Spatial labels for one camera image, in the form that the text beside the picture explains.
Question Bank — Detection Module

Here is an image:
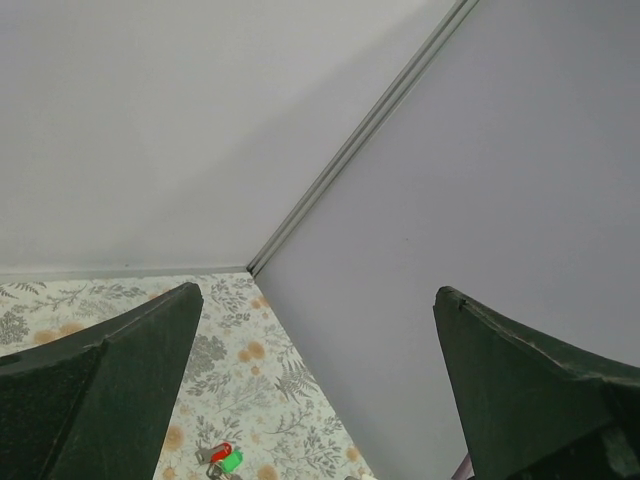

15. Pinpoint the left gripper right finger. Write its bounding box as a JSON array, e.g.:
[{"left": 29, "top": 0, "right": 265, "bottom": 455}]
[{"left": 433, "top": 286, "right": 639, "bottom": 479}]

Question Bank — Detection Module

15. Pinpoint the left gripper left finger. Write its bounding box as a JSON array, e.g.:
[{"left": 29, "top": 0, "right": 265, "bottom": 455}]
[{"left": 1, "top": 282, "right": 203, "bottom": 479}]

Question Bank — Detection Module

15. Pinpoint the red key tag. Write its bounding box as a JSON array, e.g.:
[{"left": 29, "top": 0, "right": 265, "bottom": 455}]
[{"left": 195, "top": 442, "right": 233, "bottom": 465}]

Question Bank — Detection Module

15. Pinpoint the green key tag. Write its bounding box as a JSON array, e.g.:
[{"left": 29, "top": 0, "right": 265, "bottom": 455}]
[{"left": 219, "top": 450, "right": 244, "bottom": 474}]

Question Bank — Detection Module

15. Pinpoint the floral patterned table mat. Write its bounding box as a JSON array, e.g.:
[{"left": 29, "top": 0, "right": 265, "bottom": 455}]
[{"left": 1, "top": 273, "right": 370, "bottom": 479}]

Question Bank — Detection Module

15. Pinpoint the right aluminium frame post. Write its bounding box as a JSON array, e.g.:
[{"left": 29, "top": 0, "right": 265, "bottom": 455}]
[{"left": 246, "top": 0, "right": 478, "bottom": 276}]

